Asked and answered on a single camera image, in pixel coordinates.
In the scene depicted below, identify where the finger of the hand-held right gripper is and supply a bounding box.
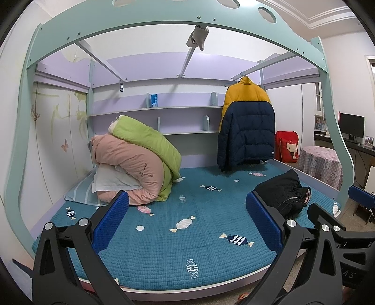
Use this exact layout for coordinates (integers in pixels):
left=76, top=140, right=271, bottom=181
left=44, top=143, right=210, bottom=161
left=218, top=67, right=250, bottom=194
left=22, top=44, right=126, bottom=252
left=348, top=186, right=375, bottom=210
left=307, top=203, right=346, bottom=232

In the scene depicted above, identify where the red cartoon bag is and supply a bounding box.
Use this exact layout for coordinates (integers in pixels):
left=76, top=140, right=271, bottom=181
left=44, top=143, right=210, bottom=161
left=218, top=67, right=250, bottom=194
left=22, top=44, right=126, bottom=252
left=275, top=131, right=300, bottom=165

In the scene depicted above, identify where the black jacket with pink lining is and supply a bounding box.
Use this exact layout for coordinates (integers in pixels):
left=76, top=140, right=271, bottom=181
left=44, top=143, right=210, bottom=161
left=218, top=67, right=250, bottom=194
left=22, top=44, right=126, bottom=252
left=253, top=169, right=312, bottom=219

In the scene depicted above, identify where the light blue striped pillow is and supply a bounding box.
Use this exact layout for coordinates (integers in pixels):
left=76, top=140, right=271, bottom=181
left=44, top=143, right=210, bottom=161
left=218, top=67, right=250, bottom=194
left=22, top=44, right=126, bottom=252
left=64, top=173, right=109, bottom=206

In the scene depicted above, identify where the mint green bunk bed frame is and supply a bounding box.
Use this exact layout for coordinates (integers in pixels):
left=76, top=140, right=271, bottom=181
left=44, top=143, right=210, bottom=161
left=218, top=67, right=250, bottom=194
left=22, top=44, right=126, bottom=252
left=6, top=0, right=352, bottom=259

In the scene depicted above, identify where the white pillow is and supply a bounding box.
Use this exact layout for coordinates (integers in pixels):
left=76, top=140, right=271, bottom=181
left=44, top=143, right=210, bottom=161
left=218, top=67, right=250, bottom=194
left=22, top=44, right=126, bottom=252
left=91, top=164, right=144, bottom=194

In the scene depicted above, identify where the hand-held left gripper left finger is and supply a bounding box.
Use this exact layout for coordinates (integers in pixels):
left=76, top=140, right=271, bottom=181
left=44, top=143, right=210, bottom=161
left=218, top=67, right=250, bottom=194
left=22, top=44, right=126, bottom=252
left=32, top=190, right=131, bottom=305

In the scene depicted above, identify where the blue candy print bed mat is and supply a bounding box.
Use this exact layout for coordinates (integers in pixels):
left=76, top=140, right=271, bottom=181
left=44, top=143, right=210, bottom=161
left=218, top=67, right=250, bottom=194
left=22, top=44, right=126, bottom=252
left=32, top=167, right=342, bottom=291

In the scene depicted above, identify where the black computer monitor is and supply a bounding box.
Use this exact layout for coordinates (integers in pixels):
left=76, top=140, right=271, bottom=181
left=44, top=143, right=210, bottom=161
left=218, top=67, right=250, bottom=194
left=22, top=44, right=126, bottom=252
left=338, top=112, right=365, bottom=141

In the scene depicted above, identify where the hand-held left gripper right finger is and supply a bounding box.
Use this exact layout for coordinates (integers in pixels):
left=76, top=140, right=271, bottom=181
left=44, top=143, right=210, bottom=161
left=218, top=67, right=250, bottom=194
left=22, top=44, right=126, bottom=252
left=244, top=191, right=344, bottom=305

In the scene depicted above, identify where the clothes hanger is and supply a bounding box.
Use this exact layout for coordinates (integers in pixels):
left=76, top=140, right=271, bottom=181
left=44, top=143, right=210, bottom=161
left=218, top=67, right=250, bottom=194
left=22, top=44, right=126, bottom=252
left=224, top=74, right=253, bottom=88

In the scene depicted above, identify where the purple wall shelf unit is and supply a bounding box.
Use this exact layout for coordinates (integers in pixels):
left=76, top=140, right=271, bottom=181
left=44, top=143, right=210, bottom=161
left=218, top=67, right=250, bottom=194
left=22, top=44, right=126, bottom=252
left=88, top=91, right=226, bottom=135

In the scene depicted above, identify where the green quilt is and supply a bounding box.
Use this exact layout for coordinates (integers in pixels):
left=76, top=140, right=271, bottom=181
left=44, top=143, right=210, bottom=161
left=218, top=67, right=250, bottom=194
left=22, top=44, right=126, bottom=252
left=113, top=115, right=182, bottom=202

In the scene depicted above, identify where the navy and yellow puffer jacket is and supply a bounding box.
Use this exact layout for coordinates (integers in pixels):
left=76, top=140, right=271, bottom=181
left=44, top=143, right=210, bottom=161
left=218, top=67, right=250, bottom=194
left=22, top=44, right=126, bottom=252
left=217, top=76, right=276, bottom=172

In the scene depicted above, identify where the dark desk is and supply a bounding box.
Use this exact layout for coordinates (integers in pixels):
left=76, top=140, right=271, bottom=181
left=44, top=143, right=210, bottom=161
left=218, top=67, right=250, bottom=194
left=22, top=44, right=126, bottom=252
left=313, top=130, right=375, bottom=157

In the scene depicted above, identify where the round table with pink cloth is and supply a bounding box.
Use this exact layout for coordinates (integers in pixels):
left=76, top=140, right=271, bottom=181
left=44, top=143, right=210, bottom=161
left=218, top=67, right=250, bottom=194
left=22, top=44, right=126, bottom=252
left=297, top=146, right=343, bottom=191

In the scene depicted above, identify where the grey cloth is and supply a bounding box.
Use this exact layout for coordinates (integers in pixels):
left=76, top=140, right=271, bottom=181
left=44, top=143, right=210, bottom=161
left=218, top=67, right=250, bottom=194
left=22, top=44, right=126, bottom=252
left=186, top=25, right=209, bottom=51

